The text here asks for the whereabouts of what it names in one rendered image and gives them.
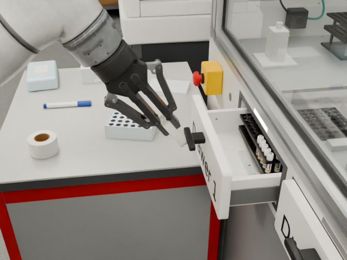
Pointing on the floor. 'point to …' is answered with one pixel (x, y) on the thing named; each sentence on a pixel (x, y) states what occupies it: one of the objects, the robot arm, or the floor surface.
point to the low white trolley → (101, 181)
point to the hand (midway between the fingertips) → (173, 130)
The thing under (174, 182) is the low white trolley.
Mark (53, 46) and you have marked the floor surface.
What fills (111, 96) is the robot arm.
